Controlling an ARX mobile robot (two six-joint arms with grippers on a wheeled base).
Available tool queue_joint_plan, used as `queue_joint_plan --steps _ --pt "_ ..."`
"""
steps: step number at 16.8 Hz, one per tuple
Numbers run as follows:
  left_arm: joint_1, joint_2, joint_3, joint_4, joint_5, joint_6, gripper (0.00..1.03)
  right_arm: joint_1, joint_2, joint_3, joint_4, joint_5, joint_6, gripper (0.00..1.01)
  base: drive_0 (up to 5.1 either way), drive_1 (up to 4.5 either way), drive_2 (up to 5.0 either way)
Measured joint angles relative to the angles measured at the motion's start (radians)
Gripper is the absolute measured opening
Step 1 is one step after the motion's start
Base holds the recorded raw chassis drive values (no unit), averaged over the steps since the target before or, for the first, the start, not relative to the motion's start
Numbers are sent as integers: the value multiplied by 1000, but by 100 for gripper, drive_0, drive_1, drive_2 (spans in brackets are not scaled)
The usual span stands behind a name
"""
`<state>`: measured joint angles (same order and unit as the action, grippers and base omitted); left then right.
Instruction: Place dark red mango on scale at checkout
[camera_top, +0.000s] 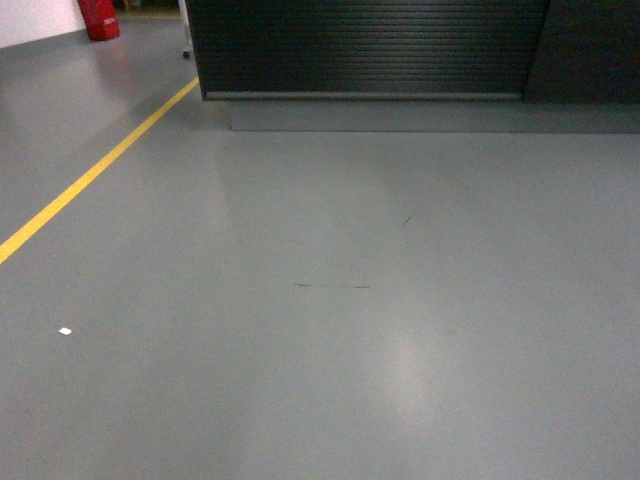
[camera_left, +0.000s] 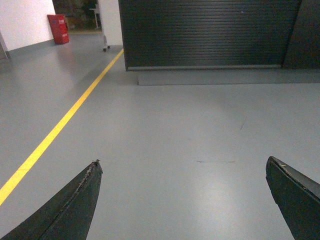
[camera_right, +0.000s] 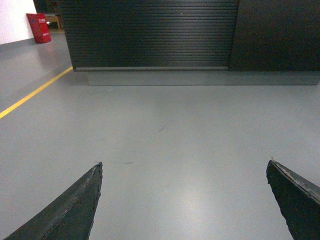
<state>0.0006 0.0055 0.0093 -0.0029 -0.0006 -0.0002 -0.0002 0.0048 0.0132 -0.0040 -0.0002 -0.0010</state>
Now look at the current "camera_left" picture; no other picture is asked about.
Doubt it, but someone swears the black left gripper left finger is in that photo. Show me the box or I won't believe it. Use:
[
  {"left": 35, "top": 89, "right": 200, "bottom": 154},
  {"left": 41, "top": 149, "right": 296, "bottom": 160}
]
[{"left": 2, "top": 159, "right": 103, "bottom": 240}]

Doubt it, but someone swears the white wheeled partition stand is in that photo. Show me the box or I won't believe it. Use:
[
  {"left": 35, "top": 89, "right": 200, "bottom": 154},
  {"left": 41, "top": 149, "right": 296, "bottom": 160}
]
[{"left": 97, "top": 0, "right": 123, "bottom": 50}]

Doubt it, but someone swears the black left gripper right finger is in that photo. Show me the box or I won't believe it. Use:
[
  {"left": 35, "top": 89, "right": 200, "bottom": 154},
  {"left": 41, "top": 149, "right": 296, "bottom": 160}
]
[{"left": 265, "top": 156, "right": 320, "bottom": 240}]

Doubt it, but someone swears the black ribbed checkout counter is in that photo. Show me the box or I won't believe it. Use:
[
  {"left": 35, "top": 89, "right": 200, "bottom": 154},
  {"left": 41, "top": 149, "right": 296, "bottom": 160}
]
[{"left": 118, "top": 0, "right": 320, "bottom": 71}]

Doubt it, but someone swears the red box on floor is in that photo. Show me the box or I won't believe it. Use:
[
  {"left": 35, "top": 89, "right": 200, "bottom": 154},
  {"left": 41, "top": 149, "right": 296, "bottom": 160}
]
[{"left": 47, "top": 14, "right": 70, "bottom": 45}]

